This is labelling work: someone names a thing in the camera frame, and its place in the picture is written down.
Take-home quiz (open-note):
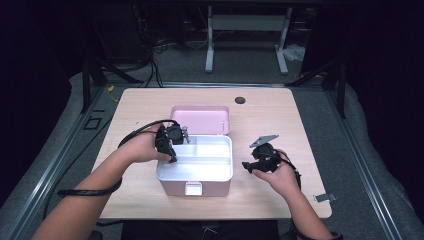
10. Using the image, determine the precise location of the white divided tray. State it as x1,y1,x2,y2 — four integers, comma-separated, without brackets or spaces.
155,134,234,183

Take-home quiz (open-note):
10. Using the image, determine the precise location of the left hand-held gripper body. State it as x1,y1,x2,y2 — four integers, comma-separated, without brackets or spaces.
154,122,192,158

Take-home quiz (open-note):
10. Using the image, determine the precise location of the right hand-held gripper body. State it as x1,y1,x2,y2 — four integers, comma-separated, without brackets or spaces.
249,134,283,174

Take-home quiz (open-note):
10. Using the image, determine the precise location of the white metal table frame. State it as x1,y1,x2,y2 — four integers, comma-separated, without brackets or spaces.
204,5,294,76

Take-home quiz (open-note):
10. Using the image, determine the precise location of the clear plastic bag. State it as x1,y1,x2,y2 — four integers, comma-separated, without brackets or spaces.
283,43,306,62

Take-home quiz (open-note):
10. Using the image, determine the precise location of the black metal stand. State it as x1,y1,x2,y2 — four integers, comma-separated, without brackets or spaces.
81,58,108,114
321,59,348,119

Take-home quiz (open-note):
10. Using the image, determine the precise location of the black floor cable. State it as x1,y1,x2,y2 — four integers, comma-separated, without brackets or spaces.
42,116,114,221

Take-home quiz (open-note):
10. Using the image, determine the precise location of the yellow tag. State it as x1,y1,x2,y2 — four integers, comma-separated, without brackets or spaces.
106,85,120,103

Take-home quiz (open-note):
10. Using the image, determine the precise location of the pink storage box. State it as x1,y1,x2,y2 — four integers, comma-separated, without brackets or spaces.
155,105,234,198

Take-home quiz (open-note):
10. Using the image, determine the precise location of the person's right hand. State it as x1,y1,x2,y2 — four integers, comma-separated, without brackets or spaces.
251,149,302,198

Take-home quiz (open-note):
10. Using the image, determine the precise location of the person's dark clothing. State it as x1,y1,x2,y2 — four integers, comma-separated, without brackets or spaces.
121,219,282,240

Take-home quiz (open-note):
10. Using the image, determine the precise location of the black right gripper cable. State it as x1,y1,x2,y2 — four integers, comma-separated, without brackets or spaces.
278,155,302,192

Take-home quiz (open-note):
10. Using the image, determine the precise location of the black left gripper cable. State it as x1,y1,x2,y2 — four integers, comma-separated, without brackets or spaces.
57,119,181,198

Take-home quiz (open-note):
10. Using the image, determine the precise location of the aluminium floor rail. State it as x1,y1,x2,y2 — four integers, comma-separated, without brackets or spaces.
0,87,108,240
324,90,404,240

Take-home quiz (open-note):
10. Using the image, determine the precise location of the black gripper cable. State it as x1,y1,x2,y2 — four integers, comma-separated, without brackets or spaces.
278,155,302,192
57,119,181,198

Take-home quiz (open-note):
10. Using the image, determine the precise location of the person's left hand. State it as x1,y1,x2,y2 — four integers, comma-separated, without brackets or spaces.
117,123,172,165

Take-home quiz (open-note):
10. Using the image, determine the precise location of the bundle of black cables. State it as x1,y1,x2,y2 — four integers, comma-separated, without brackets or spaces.
99,36,188,89

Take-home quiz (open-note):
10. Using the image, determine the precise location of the grey metal clip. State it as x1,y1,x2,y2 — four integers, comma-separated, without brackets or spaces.
313,192,338,203

